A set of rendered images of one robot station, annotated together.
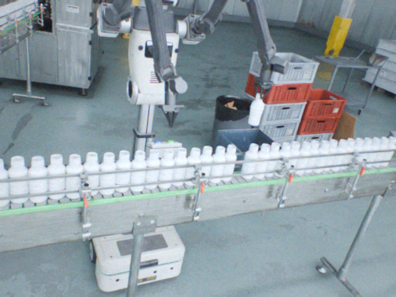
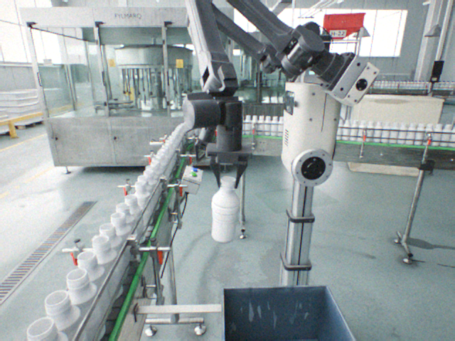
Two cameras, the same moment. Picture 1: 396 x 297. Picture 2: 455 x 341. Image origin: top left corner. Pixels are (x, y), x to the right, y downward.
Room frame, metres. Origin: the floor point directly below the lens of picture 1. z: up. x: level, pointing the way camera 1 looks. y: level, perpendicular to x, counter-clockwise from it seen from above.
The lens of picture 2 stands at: (2.13, -0.82, 1.54)
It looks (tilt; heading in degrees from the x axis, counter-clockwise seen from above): 20 degrees down; 117
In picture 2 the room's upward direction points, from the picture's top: straight up
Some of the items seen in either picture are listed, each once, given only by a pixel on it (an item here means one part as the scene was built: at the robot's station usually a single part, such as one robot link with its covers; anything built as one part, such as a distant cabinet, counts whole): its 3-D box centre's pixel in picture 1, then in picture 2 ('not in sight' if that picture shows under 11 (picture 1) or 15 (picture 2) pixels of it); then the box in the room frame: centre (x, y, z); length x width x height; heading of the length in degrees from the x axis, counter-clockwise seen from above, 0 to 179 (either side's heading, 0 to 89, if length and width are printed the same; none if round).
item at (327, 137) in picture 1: (303, 135); not in sight; (4.43, -1.31, 0.11); 0.61 x 0.41 x 0.22; 122
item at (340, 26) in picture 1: (336, 38); not in sight; (11.21, -3.33, 0.55); 0.40 x 0.40 x 1.10; 29
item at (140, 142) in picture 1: (140, 159); (296, 249); (1.92, 0.32, 0.74); 0.11 x 0.11 x 0.40; 29
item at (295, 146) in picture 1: (291, 158); (106, 268); (1.61, -0.46, 1.08); 0.06 x 0.06 x 0.17
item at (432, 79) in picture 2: not in sight; (435, 72); (3.14, 5.98, 1.55); 0.17 x 0.15 x 0.42; 11
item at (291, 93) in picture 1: (278, 87); not in sight; (4.00, -0.76, 0.78); 0.61 x 0.41 x 0.22; 126
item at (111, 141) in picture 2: not in sight; (156, 91); (-1.56, 3.40, 1.18); 2.88 x 2.73 x 2.35; 29
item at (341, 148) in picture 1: (338, 154); not in sight; (1.75, -0.72, 1.08); 0.06 x 0.06 x 0.17
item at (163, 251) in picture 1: (133, 226); not in sight; (1.91, 0.32, 0.24); 0.68 x 0.53 x 0.41; 29
